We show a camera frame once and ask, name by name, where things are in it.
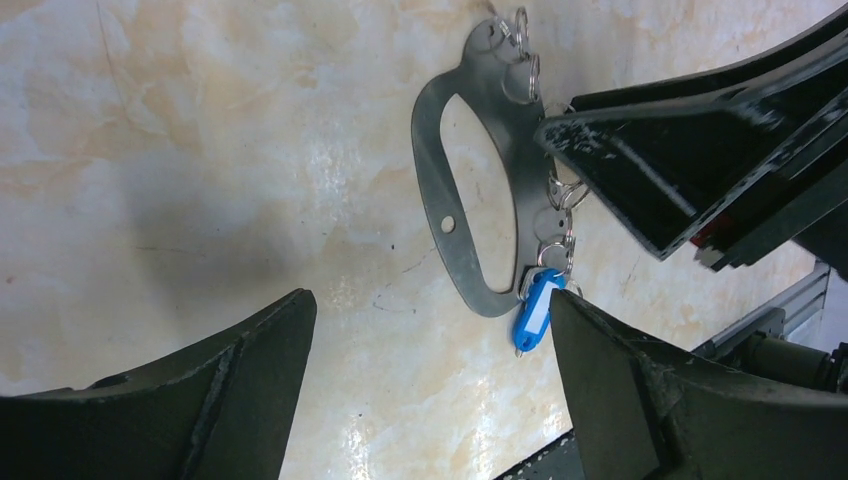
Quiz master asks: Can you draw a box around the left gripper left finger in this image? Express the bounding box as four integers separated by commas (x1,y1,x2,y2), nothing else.
1,289,317,479

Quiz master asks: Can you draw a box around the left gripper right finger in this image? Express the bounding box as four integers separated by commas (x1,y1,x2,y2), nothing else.
550,291,847,479

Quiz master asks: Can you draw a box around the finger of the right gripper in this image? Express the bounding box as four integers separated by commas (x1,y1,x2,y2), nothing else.
535,9,847,260

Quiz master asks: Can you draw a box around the blue key tag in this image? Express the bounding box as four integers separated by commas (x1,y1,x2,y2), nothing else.
512,267,566,357

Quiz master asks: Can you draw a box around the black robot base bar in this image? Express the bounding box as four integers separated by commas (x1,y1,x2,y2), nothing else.
496,430,585,480

